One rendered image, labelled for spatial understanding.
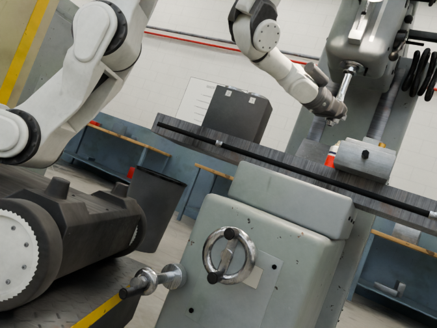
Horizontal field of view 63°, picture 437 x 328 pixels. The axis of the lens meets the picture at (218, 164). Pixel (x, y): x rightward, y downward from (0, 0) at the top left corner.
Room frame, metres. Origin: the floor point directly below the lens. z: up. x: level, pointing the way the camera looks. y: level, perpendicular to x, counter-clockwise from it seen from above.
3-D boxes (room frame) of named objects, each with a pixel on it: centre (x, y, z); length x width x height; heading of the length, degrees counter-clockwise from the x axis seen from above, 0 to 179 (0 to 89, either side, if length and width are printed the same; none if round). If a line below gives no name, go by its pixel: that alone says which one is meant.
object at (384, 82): (1.40, -0.40, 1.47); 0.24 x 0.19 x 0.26; 65
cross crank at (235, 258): (0.77, -0.10, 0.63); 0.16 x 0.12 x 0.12; 155
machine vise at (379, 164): (1.13, -0.44, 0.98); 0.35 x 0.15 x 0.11; 157
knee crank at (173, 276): (0.80, 0.04, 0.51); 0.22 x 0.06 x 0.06; 155
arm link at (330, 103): (1.16, -0.25, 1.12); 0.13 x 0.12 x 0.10; 43
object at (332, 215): (1.22, -0.31, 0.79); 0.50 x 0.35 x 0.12; 155
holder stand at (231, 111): (1.40, 0.00, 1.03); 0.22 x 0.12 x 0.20; 72
